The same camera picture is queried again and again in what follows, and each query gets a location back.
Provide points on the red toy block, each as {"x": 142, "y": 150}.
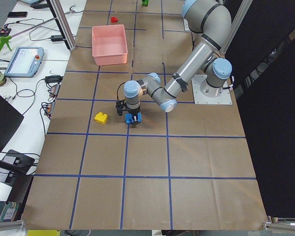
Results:
{"x": 114, "y": 20}

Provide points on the pink plastic box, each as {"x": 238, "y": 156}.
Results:
{"x": 109, "y": 45}

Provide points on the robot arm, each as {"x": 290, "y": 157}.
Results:
{"x": 213, "y": 22}

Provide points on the black monitor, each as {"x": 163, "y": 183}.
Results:
{"x": 10, "y": 120}

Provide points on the green toy block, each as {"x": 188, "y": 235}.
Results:
{"x": 145, "y": 3}

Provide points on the teach pendant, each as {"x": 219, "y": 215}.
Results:
{"x": 25, "y": 62}

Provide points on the black power adapter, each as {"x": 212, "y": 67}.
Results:
{"x": 56, "y": 38}

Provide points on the yellow toy block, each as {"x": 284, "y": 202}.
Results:
{"x": 101, "y": 118}

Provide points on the blue toy block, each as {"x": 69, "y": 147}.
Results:
{"x": 133, "y": 119}

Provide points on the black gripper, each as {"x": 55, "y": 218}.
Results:
{"x": 133, "y": 112}

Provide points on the black smartphone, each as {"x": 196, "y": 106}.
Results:
{"x": 17, "y": 14}

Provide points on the aluminium frame post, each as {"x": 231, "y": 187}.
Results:
{"x": 62, "y": 23}

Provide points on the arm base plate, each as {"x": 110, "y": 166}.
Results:
{"x": 204, "y": 94}

